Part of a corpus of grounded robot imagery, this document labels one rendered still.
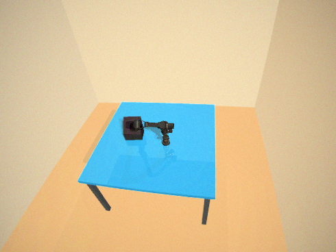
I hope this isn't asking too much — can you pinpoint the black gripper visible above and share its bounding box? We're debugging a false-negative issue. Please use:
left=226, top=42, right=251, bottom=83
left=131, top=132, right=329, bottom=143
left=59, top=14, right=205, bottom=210
left=161, top=129, right=169, bottom=140

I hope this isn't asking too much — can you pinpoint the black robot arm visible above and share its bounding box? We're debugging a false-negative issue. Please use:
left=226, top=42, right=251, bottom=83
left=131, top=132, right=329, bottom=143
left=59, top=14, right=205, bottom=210
left=132, top=120, right=174, bottom=134

